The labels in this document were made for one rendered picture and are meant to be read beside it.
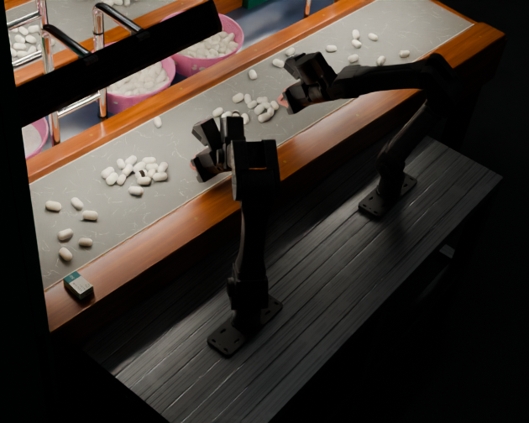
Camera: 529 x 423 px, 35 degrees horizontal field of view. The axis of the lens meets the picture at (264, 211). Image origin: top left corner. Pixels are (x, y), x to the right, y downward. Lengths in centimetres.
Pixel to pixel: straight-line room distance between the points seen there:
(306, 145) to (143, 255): 58
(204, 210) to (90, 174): 32
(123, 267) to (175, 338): 20
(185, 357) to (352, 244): 55
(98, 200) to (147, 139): 26
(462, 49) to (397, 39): 20
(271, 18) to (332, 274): 112
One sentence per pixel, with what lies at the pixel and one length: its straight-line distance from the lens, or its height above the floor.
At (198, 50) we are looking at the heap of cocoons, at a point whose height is 74.
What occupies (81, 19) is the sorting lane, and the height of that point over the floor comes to 74.
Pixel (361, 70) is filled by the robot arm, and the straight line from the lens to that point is 212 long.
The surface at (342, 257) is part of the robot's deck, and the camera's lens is 213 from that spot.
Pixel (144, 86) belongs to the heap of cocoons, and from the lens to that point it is 247.
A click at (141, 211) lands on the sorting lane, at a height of 74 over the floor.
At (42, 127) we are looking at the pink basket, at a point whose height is 75.
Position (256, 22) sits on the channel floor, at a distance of 290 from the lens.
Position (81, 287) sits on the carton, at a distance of 188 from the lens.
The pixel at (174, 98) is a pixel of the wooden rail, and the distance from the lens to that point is 239.
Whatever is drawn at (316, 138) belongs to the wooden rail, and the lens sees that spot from 230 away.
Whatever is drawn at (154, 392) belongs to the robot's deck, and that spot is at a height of 67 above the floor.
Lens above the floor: 223
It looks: 45 degrees down
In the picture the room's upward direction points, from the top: 8 degrees clockwise
